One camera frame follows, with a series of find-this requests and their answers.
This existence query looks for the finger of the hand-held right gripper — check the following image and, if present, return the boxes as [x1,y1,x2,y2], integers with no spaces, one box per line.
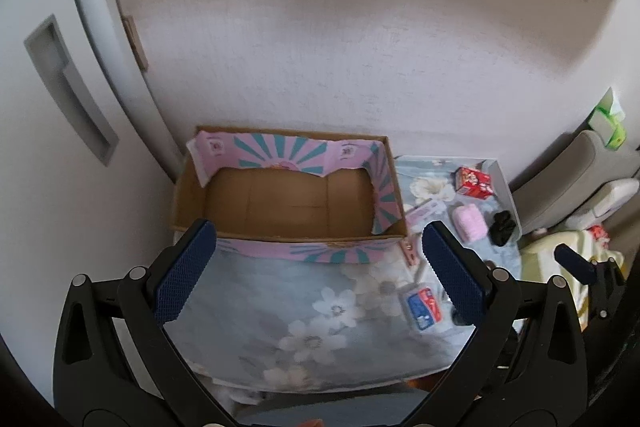
[554,244,597,286]

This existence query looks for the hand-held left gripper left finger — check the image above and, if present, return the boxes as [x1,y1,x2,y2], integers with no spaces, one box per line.
[53,218,237,427]

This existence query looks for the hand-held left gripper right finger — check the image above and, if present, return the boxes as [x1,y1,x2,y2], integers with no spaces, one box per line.
[421,220,588,427]

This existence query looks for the blue and red packet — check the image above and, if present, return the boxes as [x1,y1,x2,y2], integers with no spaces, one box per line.
[398,287,446,332]

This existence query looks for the pink towel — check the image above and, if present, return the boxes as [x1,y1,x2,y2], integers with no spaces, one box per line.
[452,203,488,242]

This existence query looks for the black socks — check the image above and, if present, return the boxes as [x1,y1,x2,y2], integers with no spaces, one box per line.
[489,210,519,247]

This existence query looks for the small red box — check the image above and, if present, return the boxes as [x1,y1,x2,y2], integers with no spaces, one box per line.
[455,166,494,199]

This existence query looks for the cardboard box with pink lining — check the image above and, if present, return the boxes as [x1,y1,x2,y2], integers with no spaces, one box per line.
[172,125,418,266]

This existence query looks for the pink clothespin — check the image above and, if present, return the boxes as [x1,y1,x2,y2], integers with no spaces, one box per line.
[400,237,419,268]

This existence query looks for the long pink box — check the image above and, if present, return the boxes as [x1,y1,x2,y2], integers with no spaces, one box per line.
[404,200,446,226]

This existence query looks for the grey chair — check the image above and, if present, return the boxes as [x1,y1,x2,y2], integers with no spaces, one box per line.
[510,130,640,253]

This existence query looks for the grey floral blanket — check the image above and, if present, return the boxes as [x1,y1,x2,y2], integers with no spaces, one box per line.
[165,154,523,395]

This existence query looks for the white door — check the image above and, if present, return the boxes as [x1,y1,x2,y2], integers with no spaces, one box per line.
[0,0,182,360]

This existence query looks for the green tissue box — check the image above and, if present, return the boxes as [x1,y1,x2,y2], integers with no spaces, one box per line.
[587,87,629,152]

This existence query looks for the grey recessed door handle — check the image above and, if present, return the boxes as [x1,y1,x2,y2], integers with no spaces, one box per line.
[24,14,120,167]

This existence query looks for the beige wall strip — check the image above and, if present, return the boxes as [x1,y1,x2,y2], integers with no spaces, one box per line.
[122,15,150,72]

